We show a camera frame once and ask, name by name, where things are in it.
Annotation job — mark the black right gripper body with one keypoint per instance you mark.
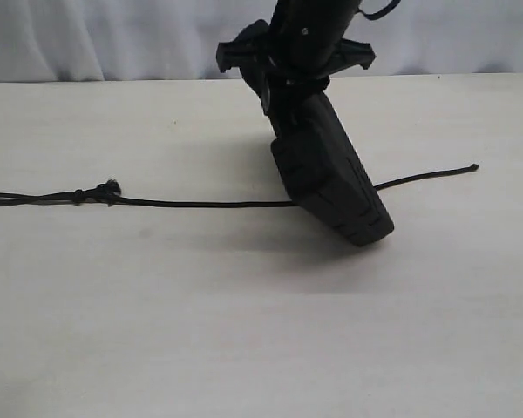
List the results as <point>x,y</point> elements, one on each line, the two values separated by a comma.
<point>299,54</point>

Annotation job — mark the black plastic case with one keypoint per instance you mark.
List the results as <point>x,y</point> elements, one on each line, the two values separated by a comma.
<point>322,173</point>

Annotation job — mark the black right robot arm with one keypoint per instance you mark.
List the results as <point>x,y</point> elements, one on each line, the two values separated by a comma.
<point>312,10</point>

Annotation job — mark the white curtain backdrop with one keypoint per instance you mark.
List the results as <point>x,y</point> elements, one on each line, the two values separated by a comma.
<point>43,41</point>

